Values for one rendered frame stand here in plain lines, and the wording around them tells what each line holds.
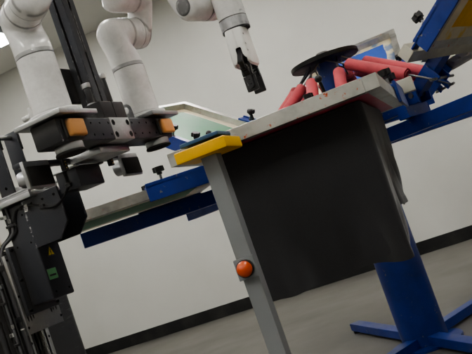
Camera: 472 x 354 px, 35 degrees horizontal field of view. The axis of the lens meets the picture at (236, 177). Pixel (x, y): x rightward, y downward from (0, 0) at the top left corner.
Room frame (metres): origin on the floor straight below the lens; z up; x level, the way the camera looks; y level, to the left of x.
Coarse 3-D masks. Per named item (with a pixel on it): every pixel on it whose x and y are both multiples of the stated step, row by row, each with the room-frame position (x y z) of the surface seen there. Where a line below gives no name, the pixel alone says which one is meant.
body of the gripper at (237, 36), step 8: (248, 24) 1.89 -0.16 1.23; (224, 32) 1.89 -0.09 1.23; (232, 32) 1.86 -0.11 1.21; (240, 32) 1.86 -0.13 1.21; (248, 32) 1.91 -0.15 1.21; (232, 40) 1.86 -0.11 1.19; (240, 40) 1.86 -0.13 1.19; (248, 40) 1.88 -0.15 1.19; (232, 48) 1.86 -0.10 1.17; (248, 48) 1.86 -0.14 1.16; (232, 56) 1.86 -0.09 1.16; (248, 56) 1.85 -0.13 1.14; (256, 56) 1.92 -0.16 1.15; (256, 64) 1.92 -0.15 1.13
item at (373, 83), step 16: (368, 80) 1.81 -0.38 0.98; (384, 80) 2.00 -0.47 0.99; (320, 96) 1.84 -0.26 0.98; (336, 96) 1.83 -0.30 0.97; (352, 96) 1.82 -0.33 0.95; (384, 96) 2.07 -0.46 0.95; (272, 112) 1.88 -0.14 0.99; (288, 112) 1.87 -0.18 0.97; (304, 112) 1.86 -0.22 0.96; (240, 128) 1.91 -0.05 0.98; (256, 128) 1.90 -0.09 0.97; (272, 128) 1.88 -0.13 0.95
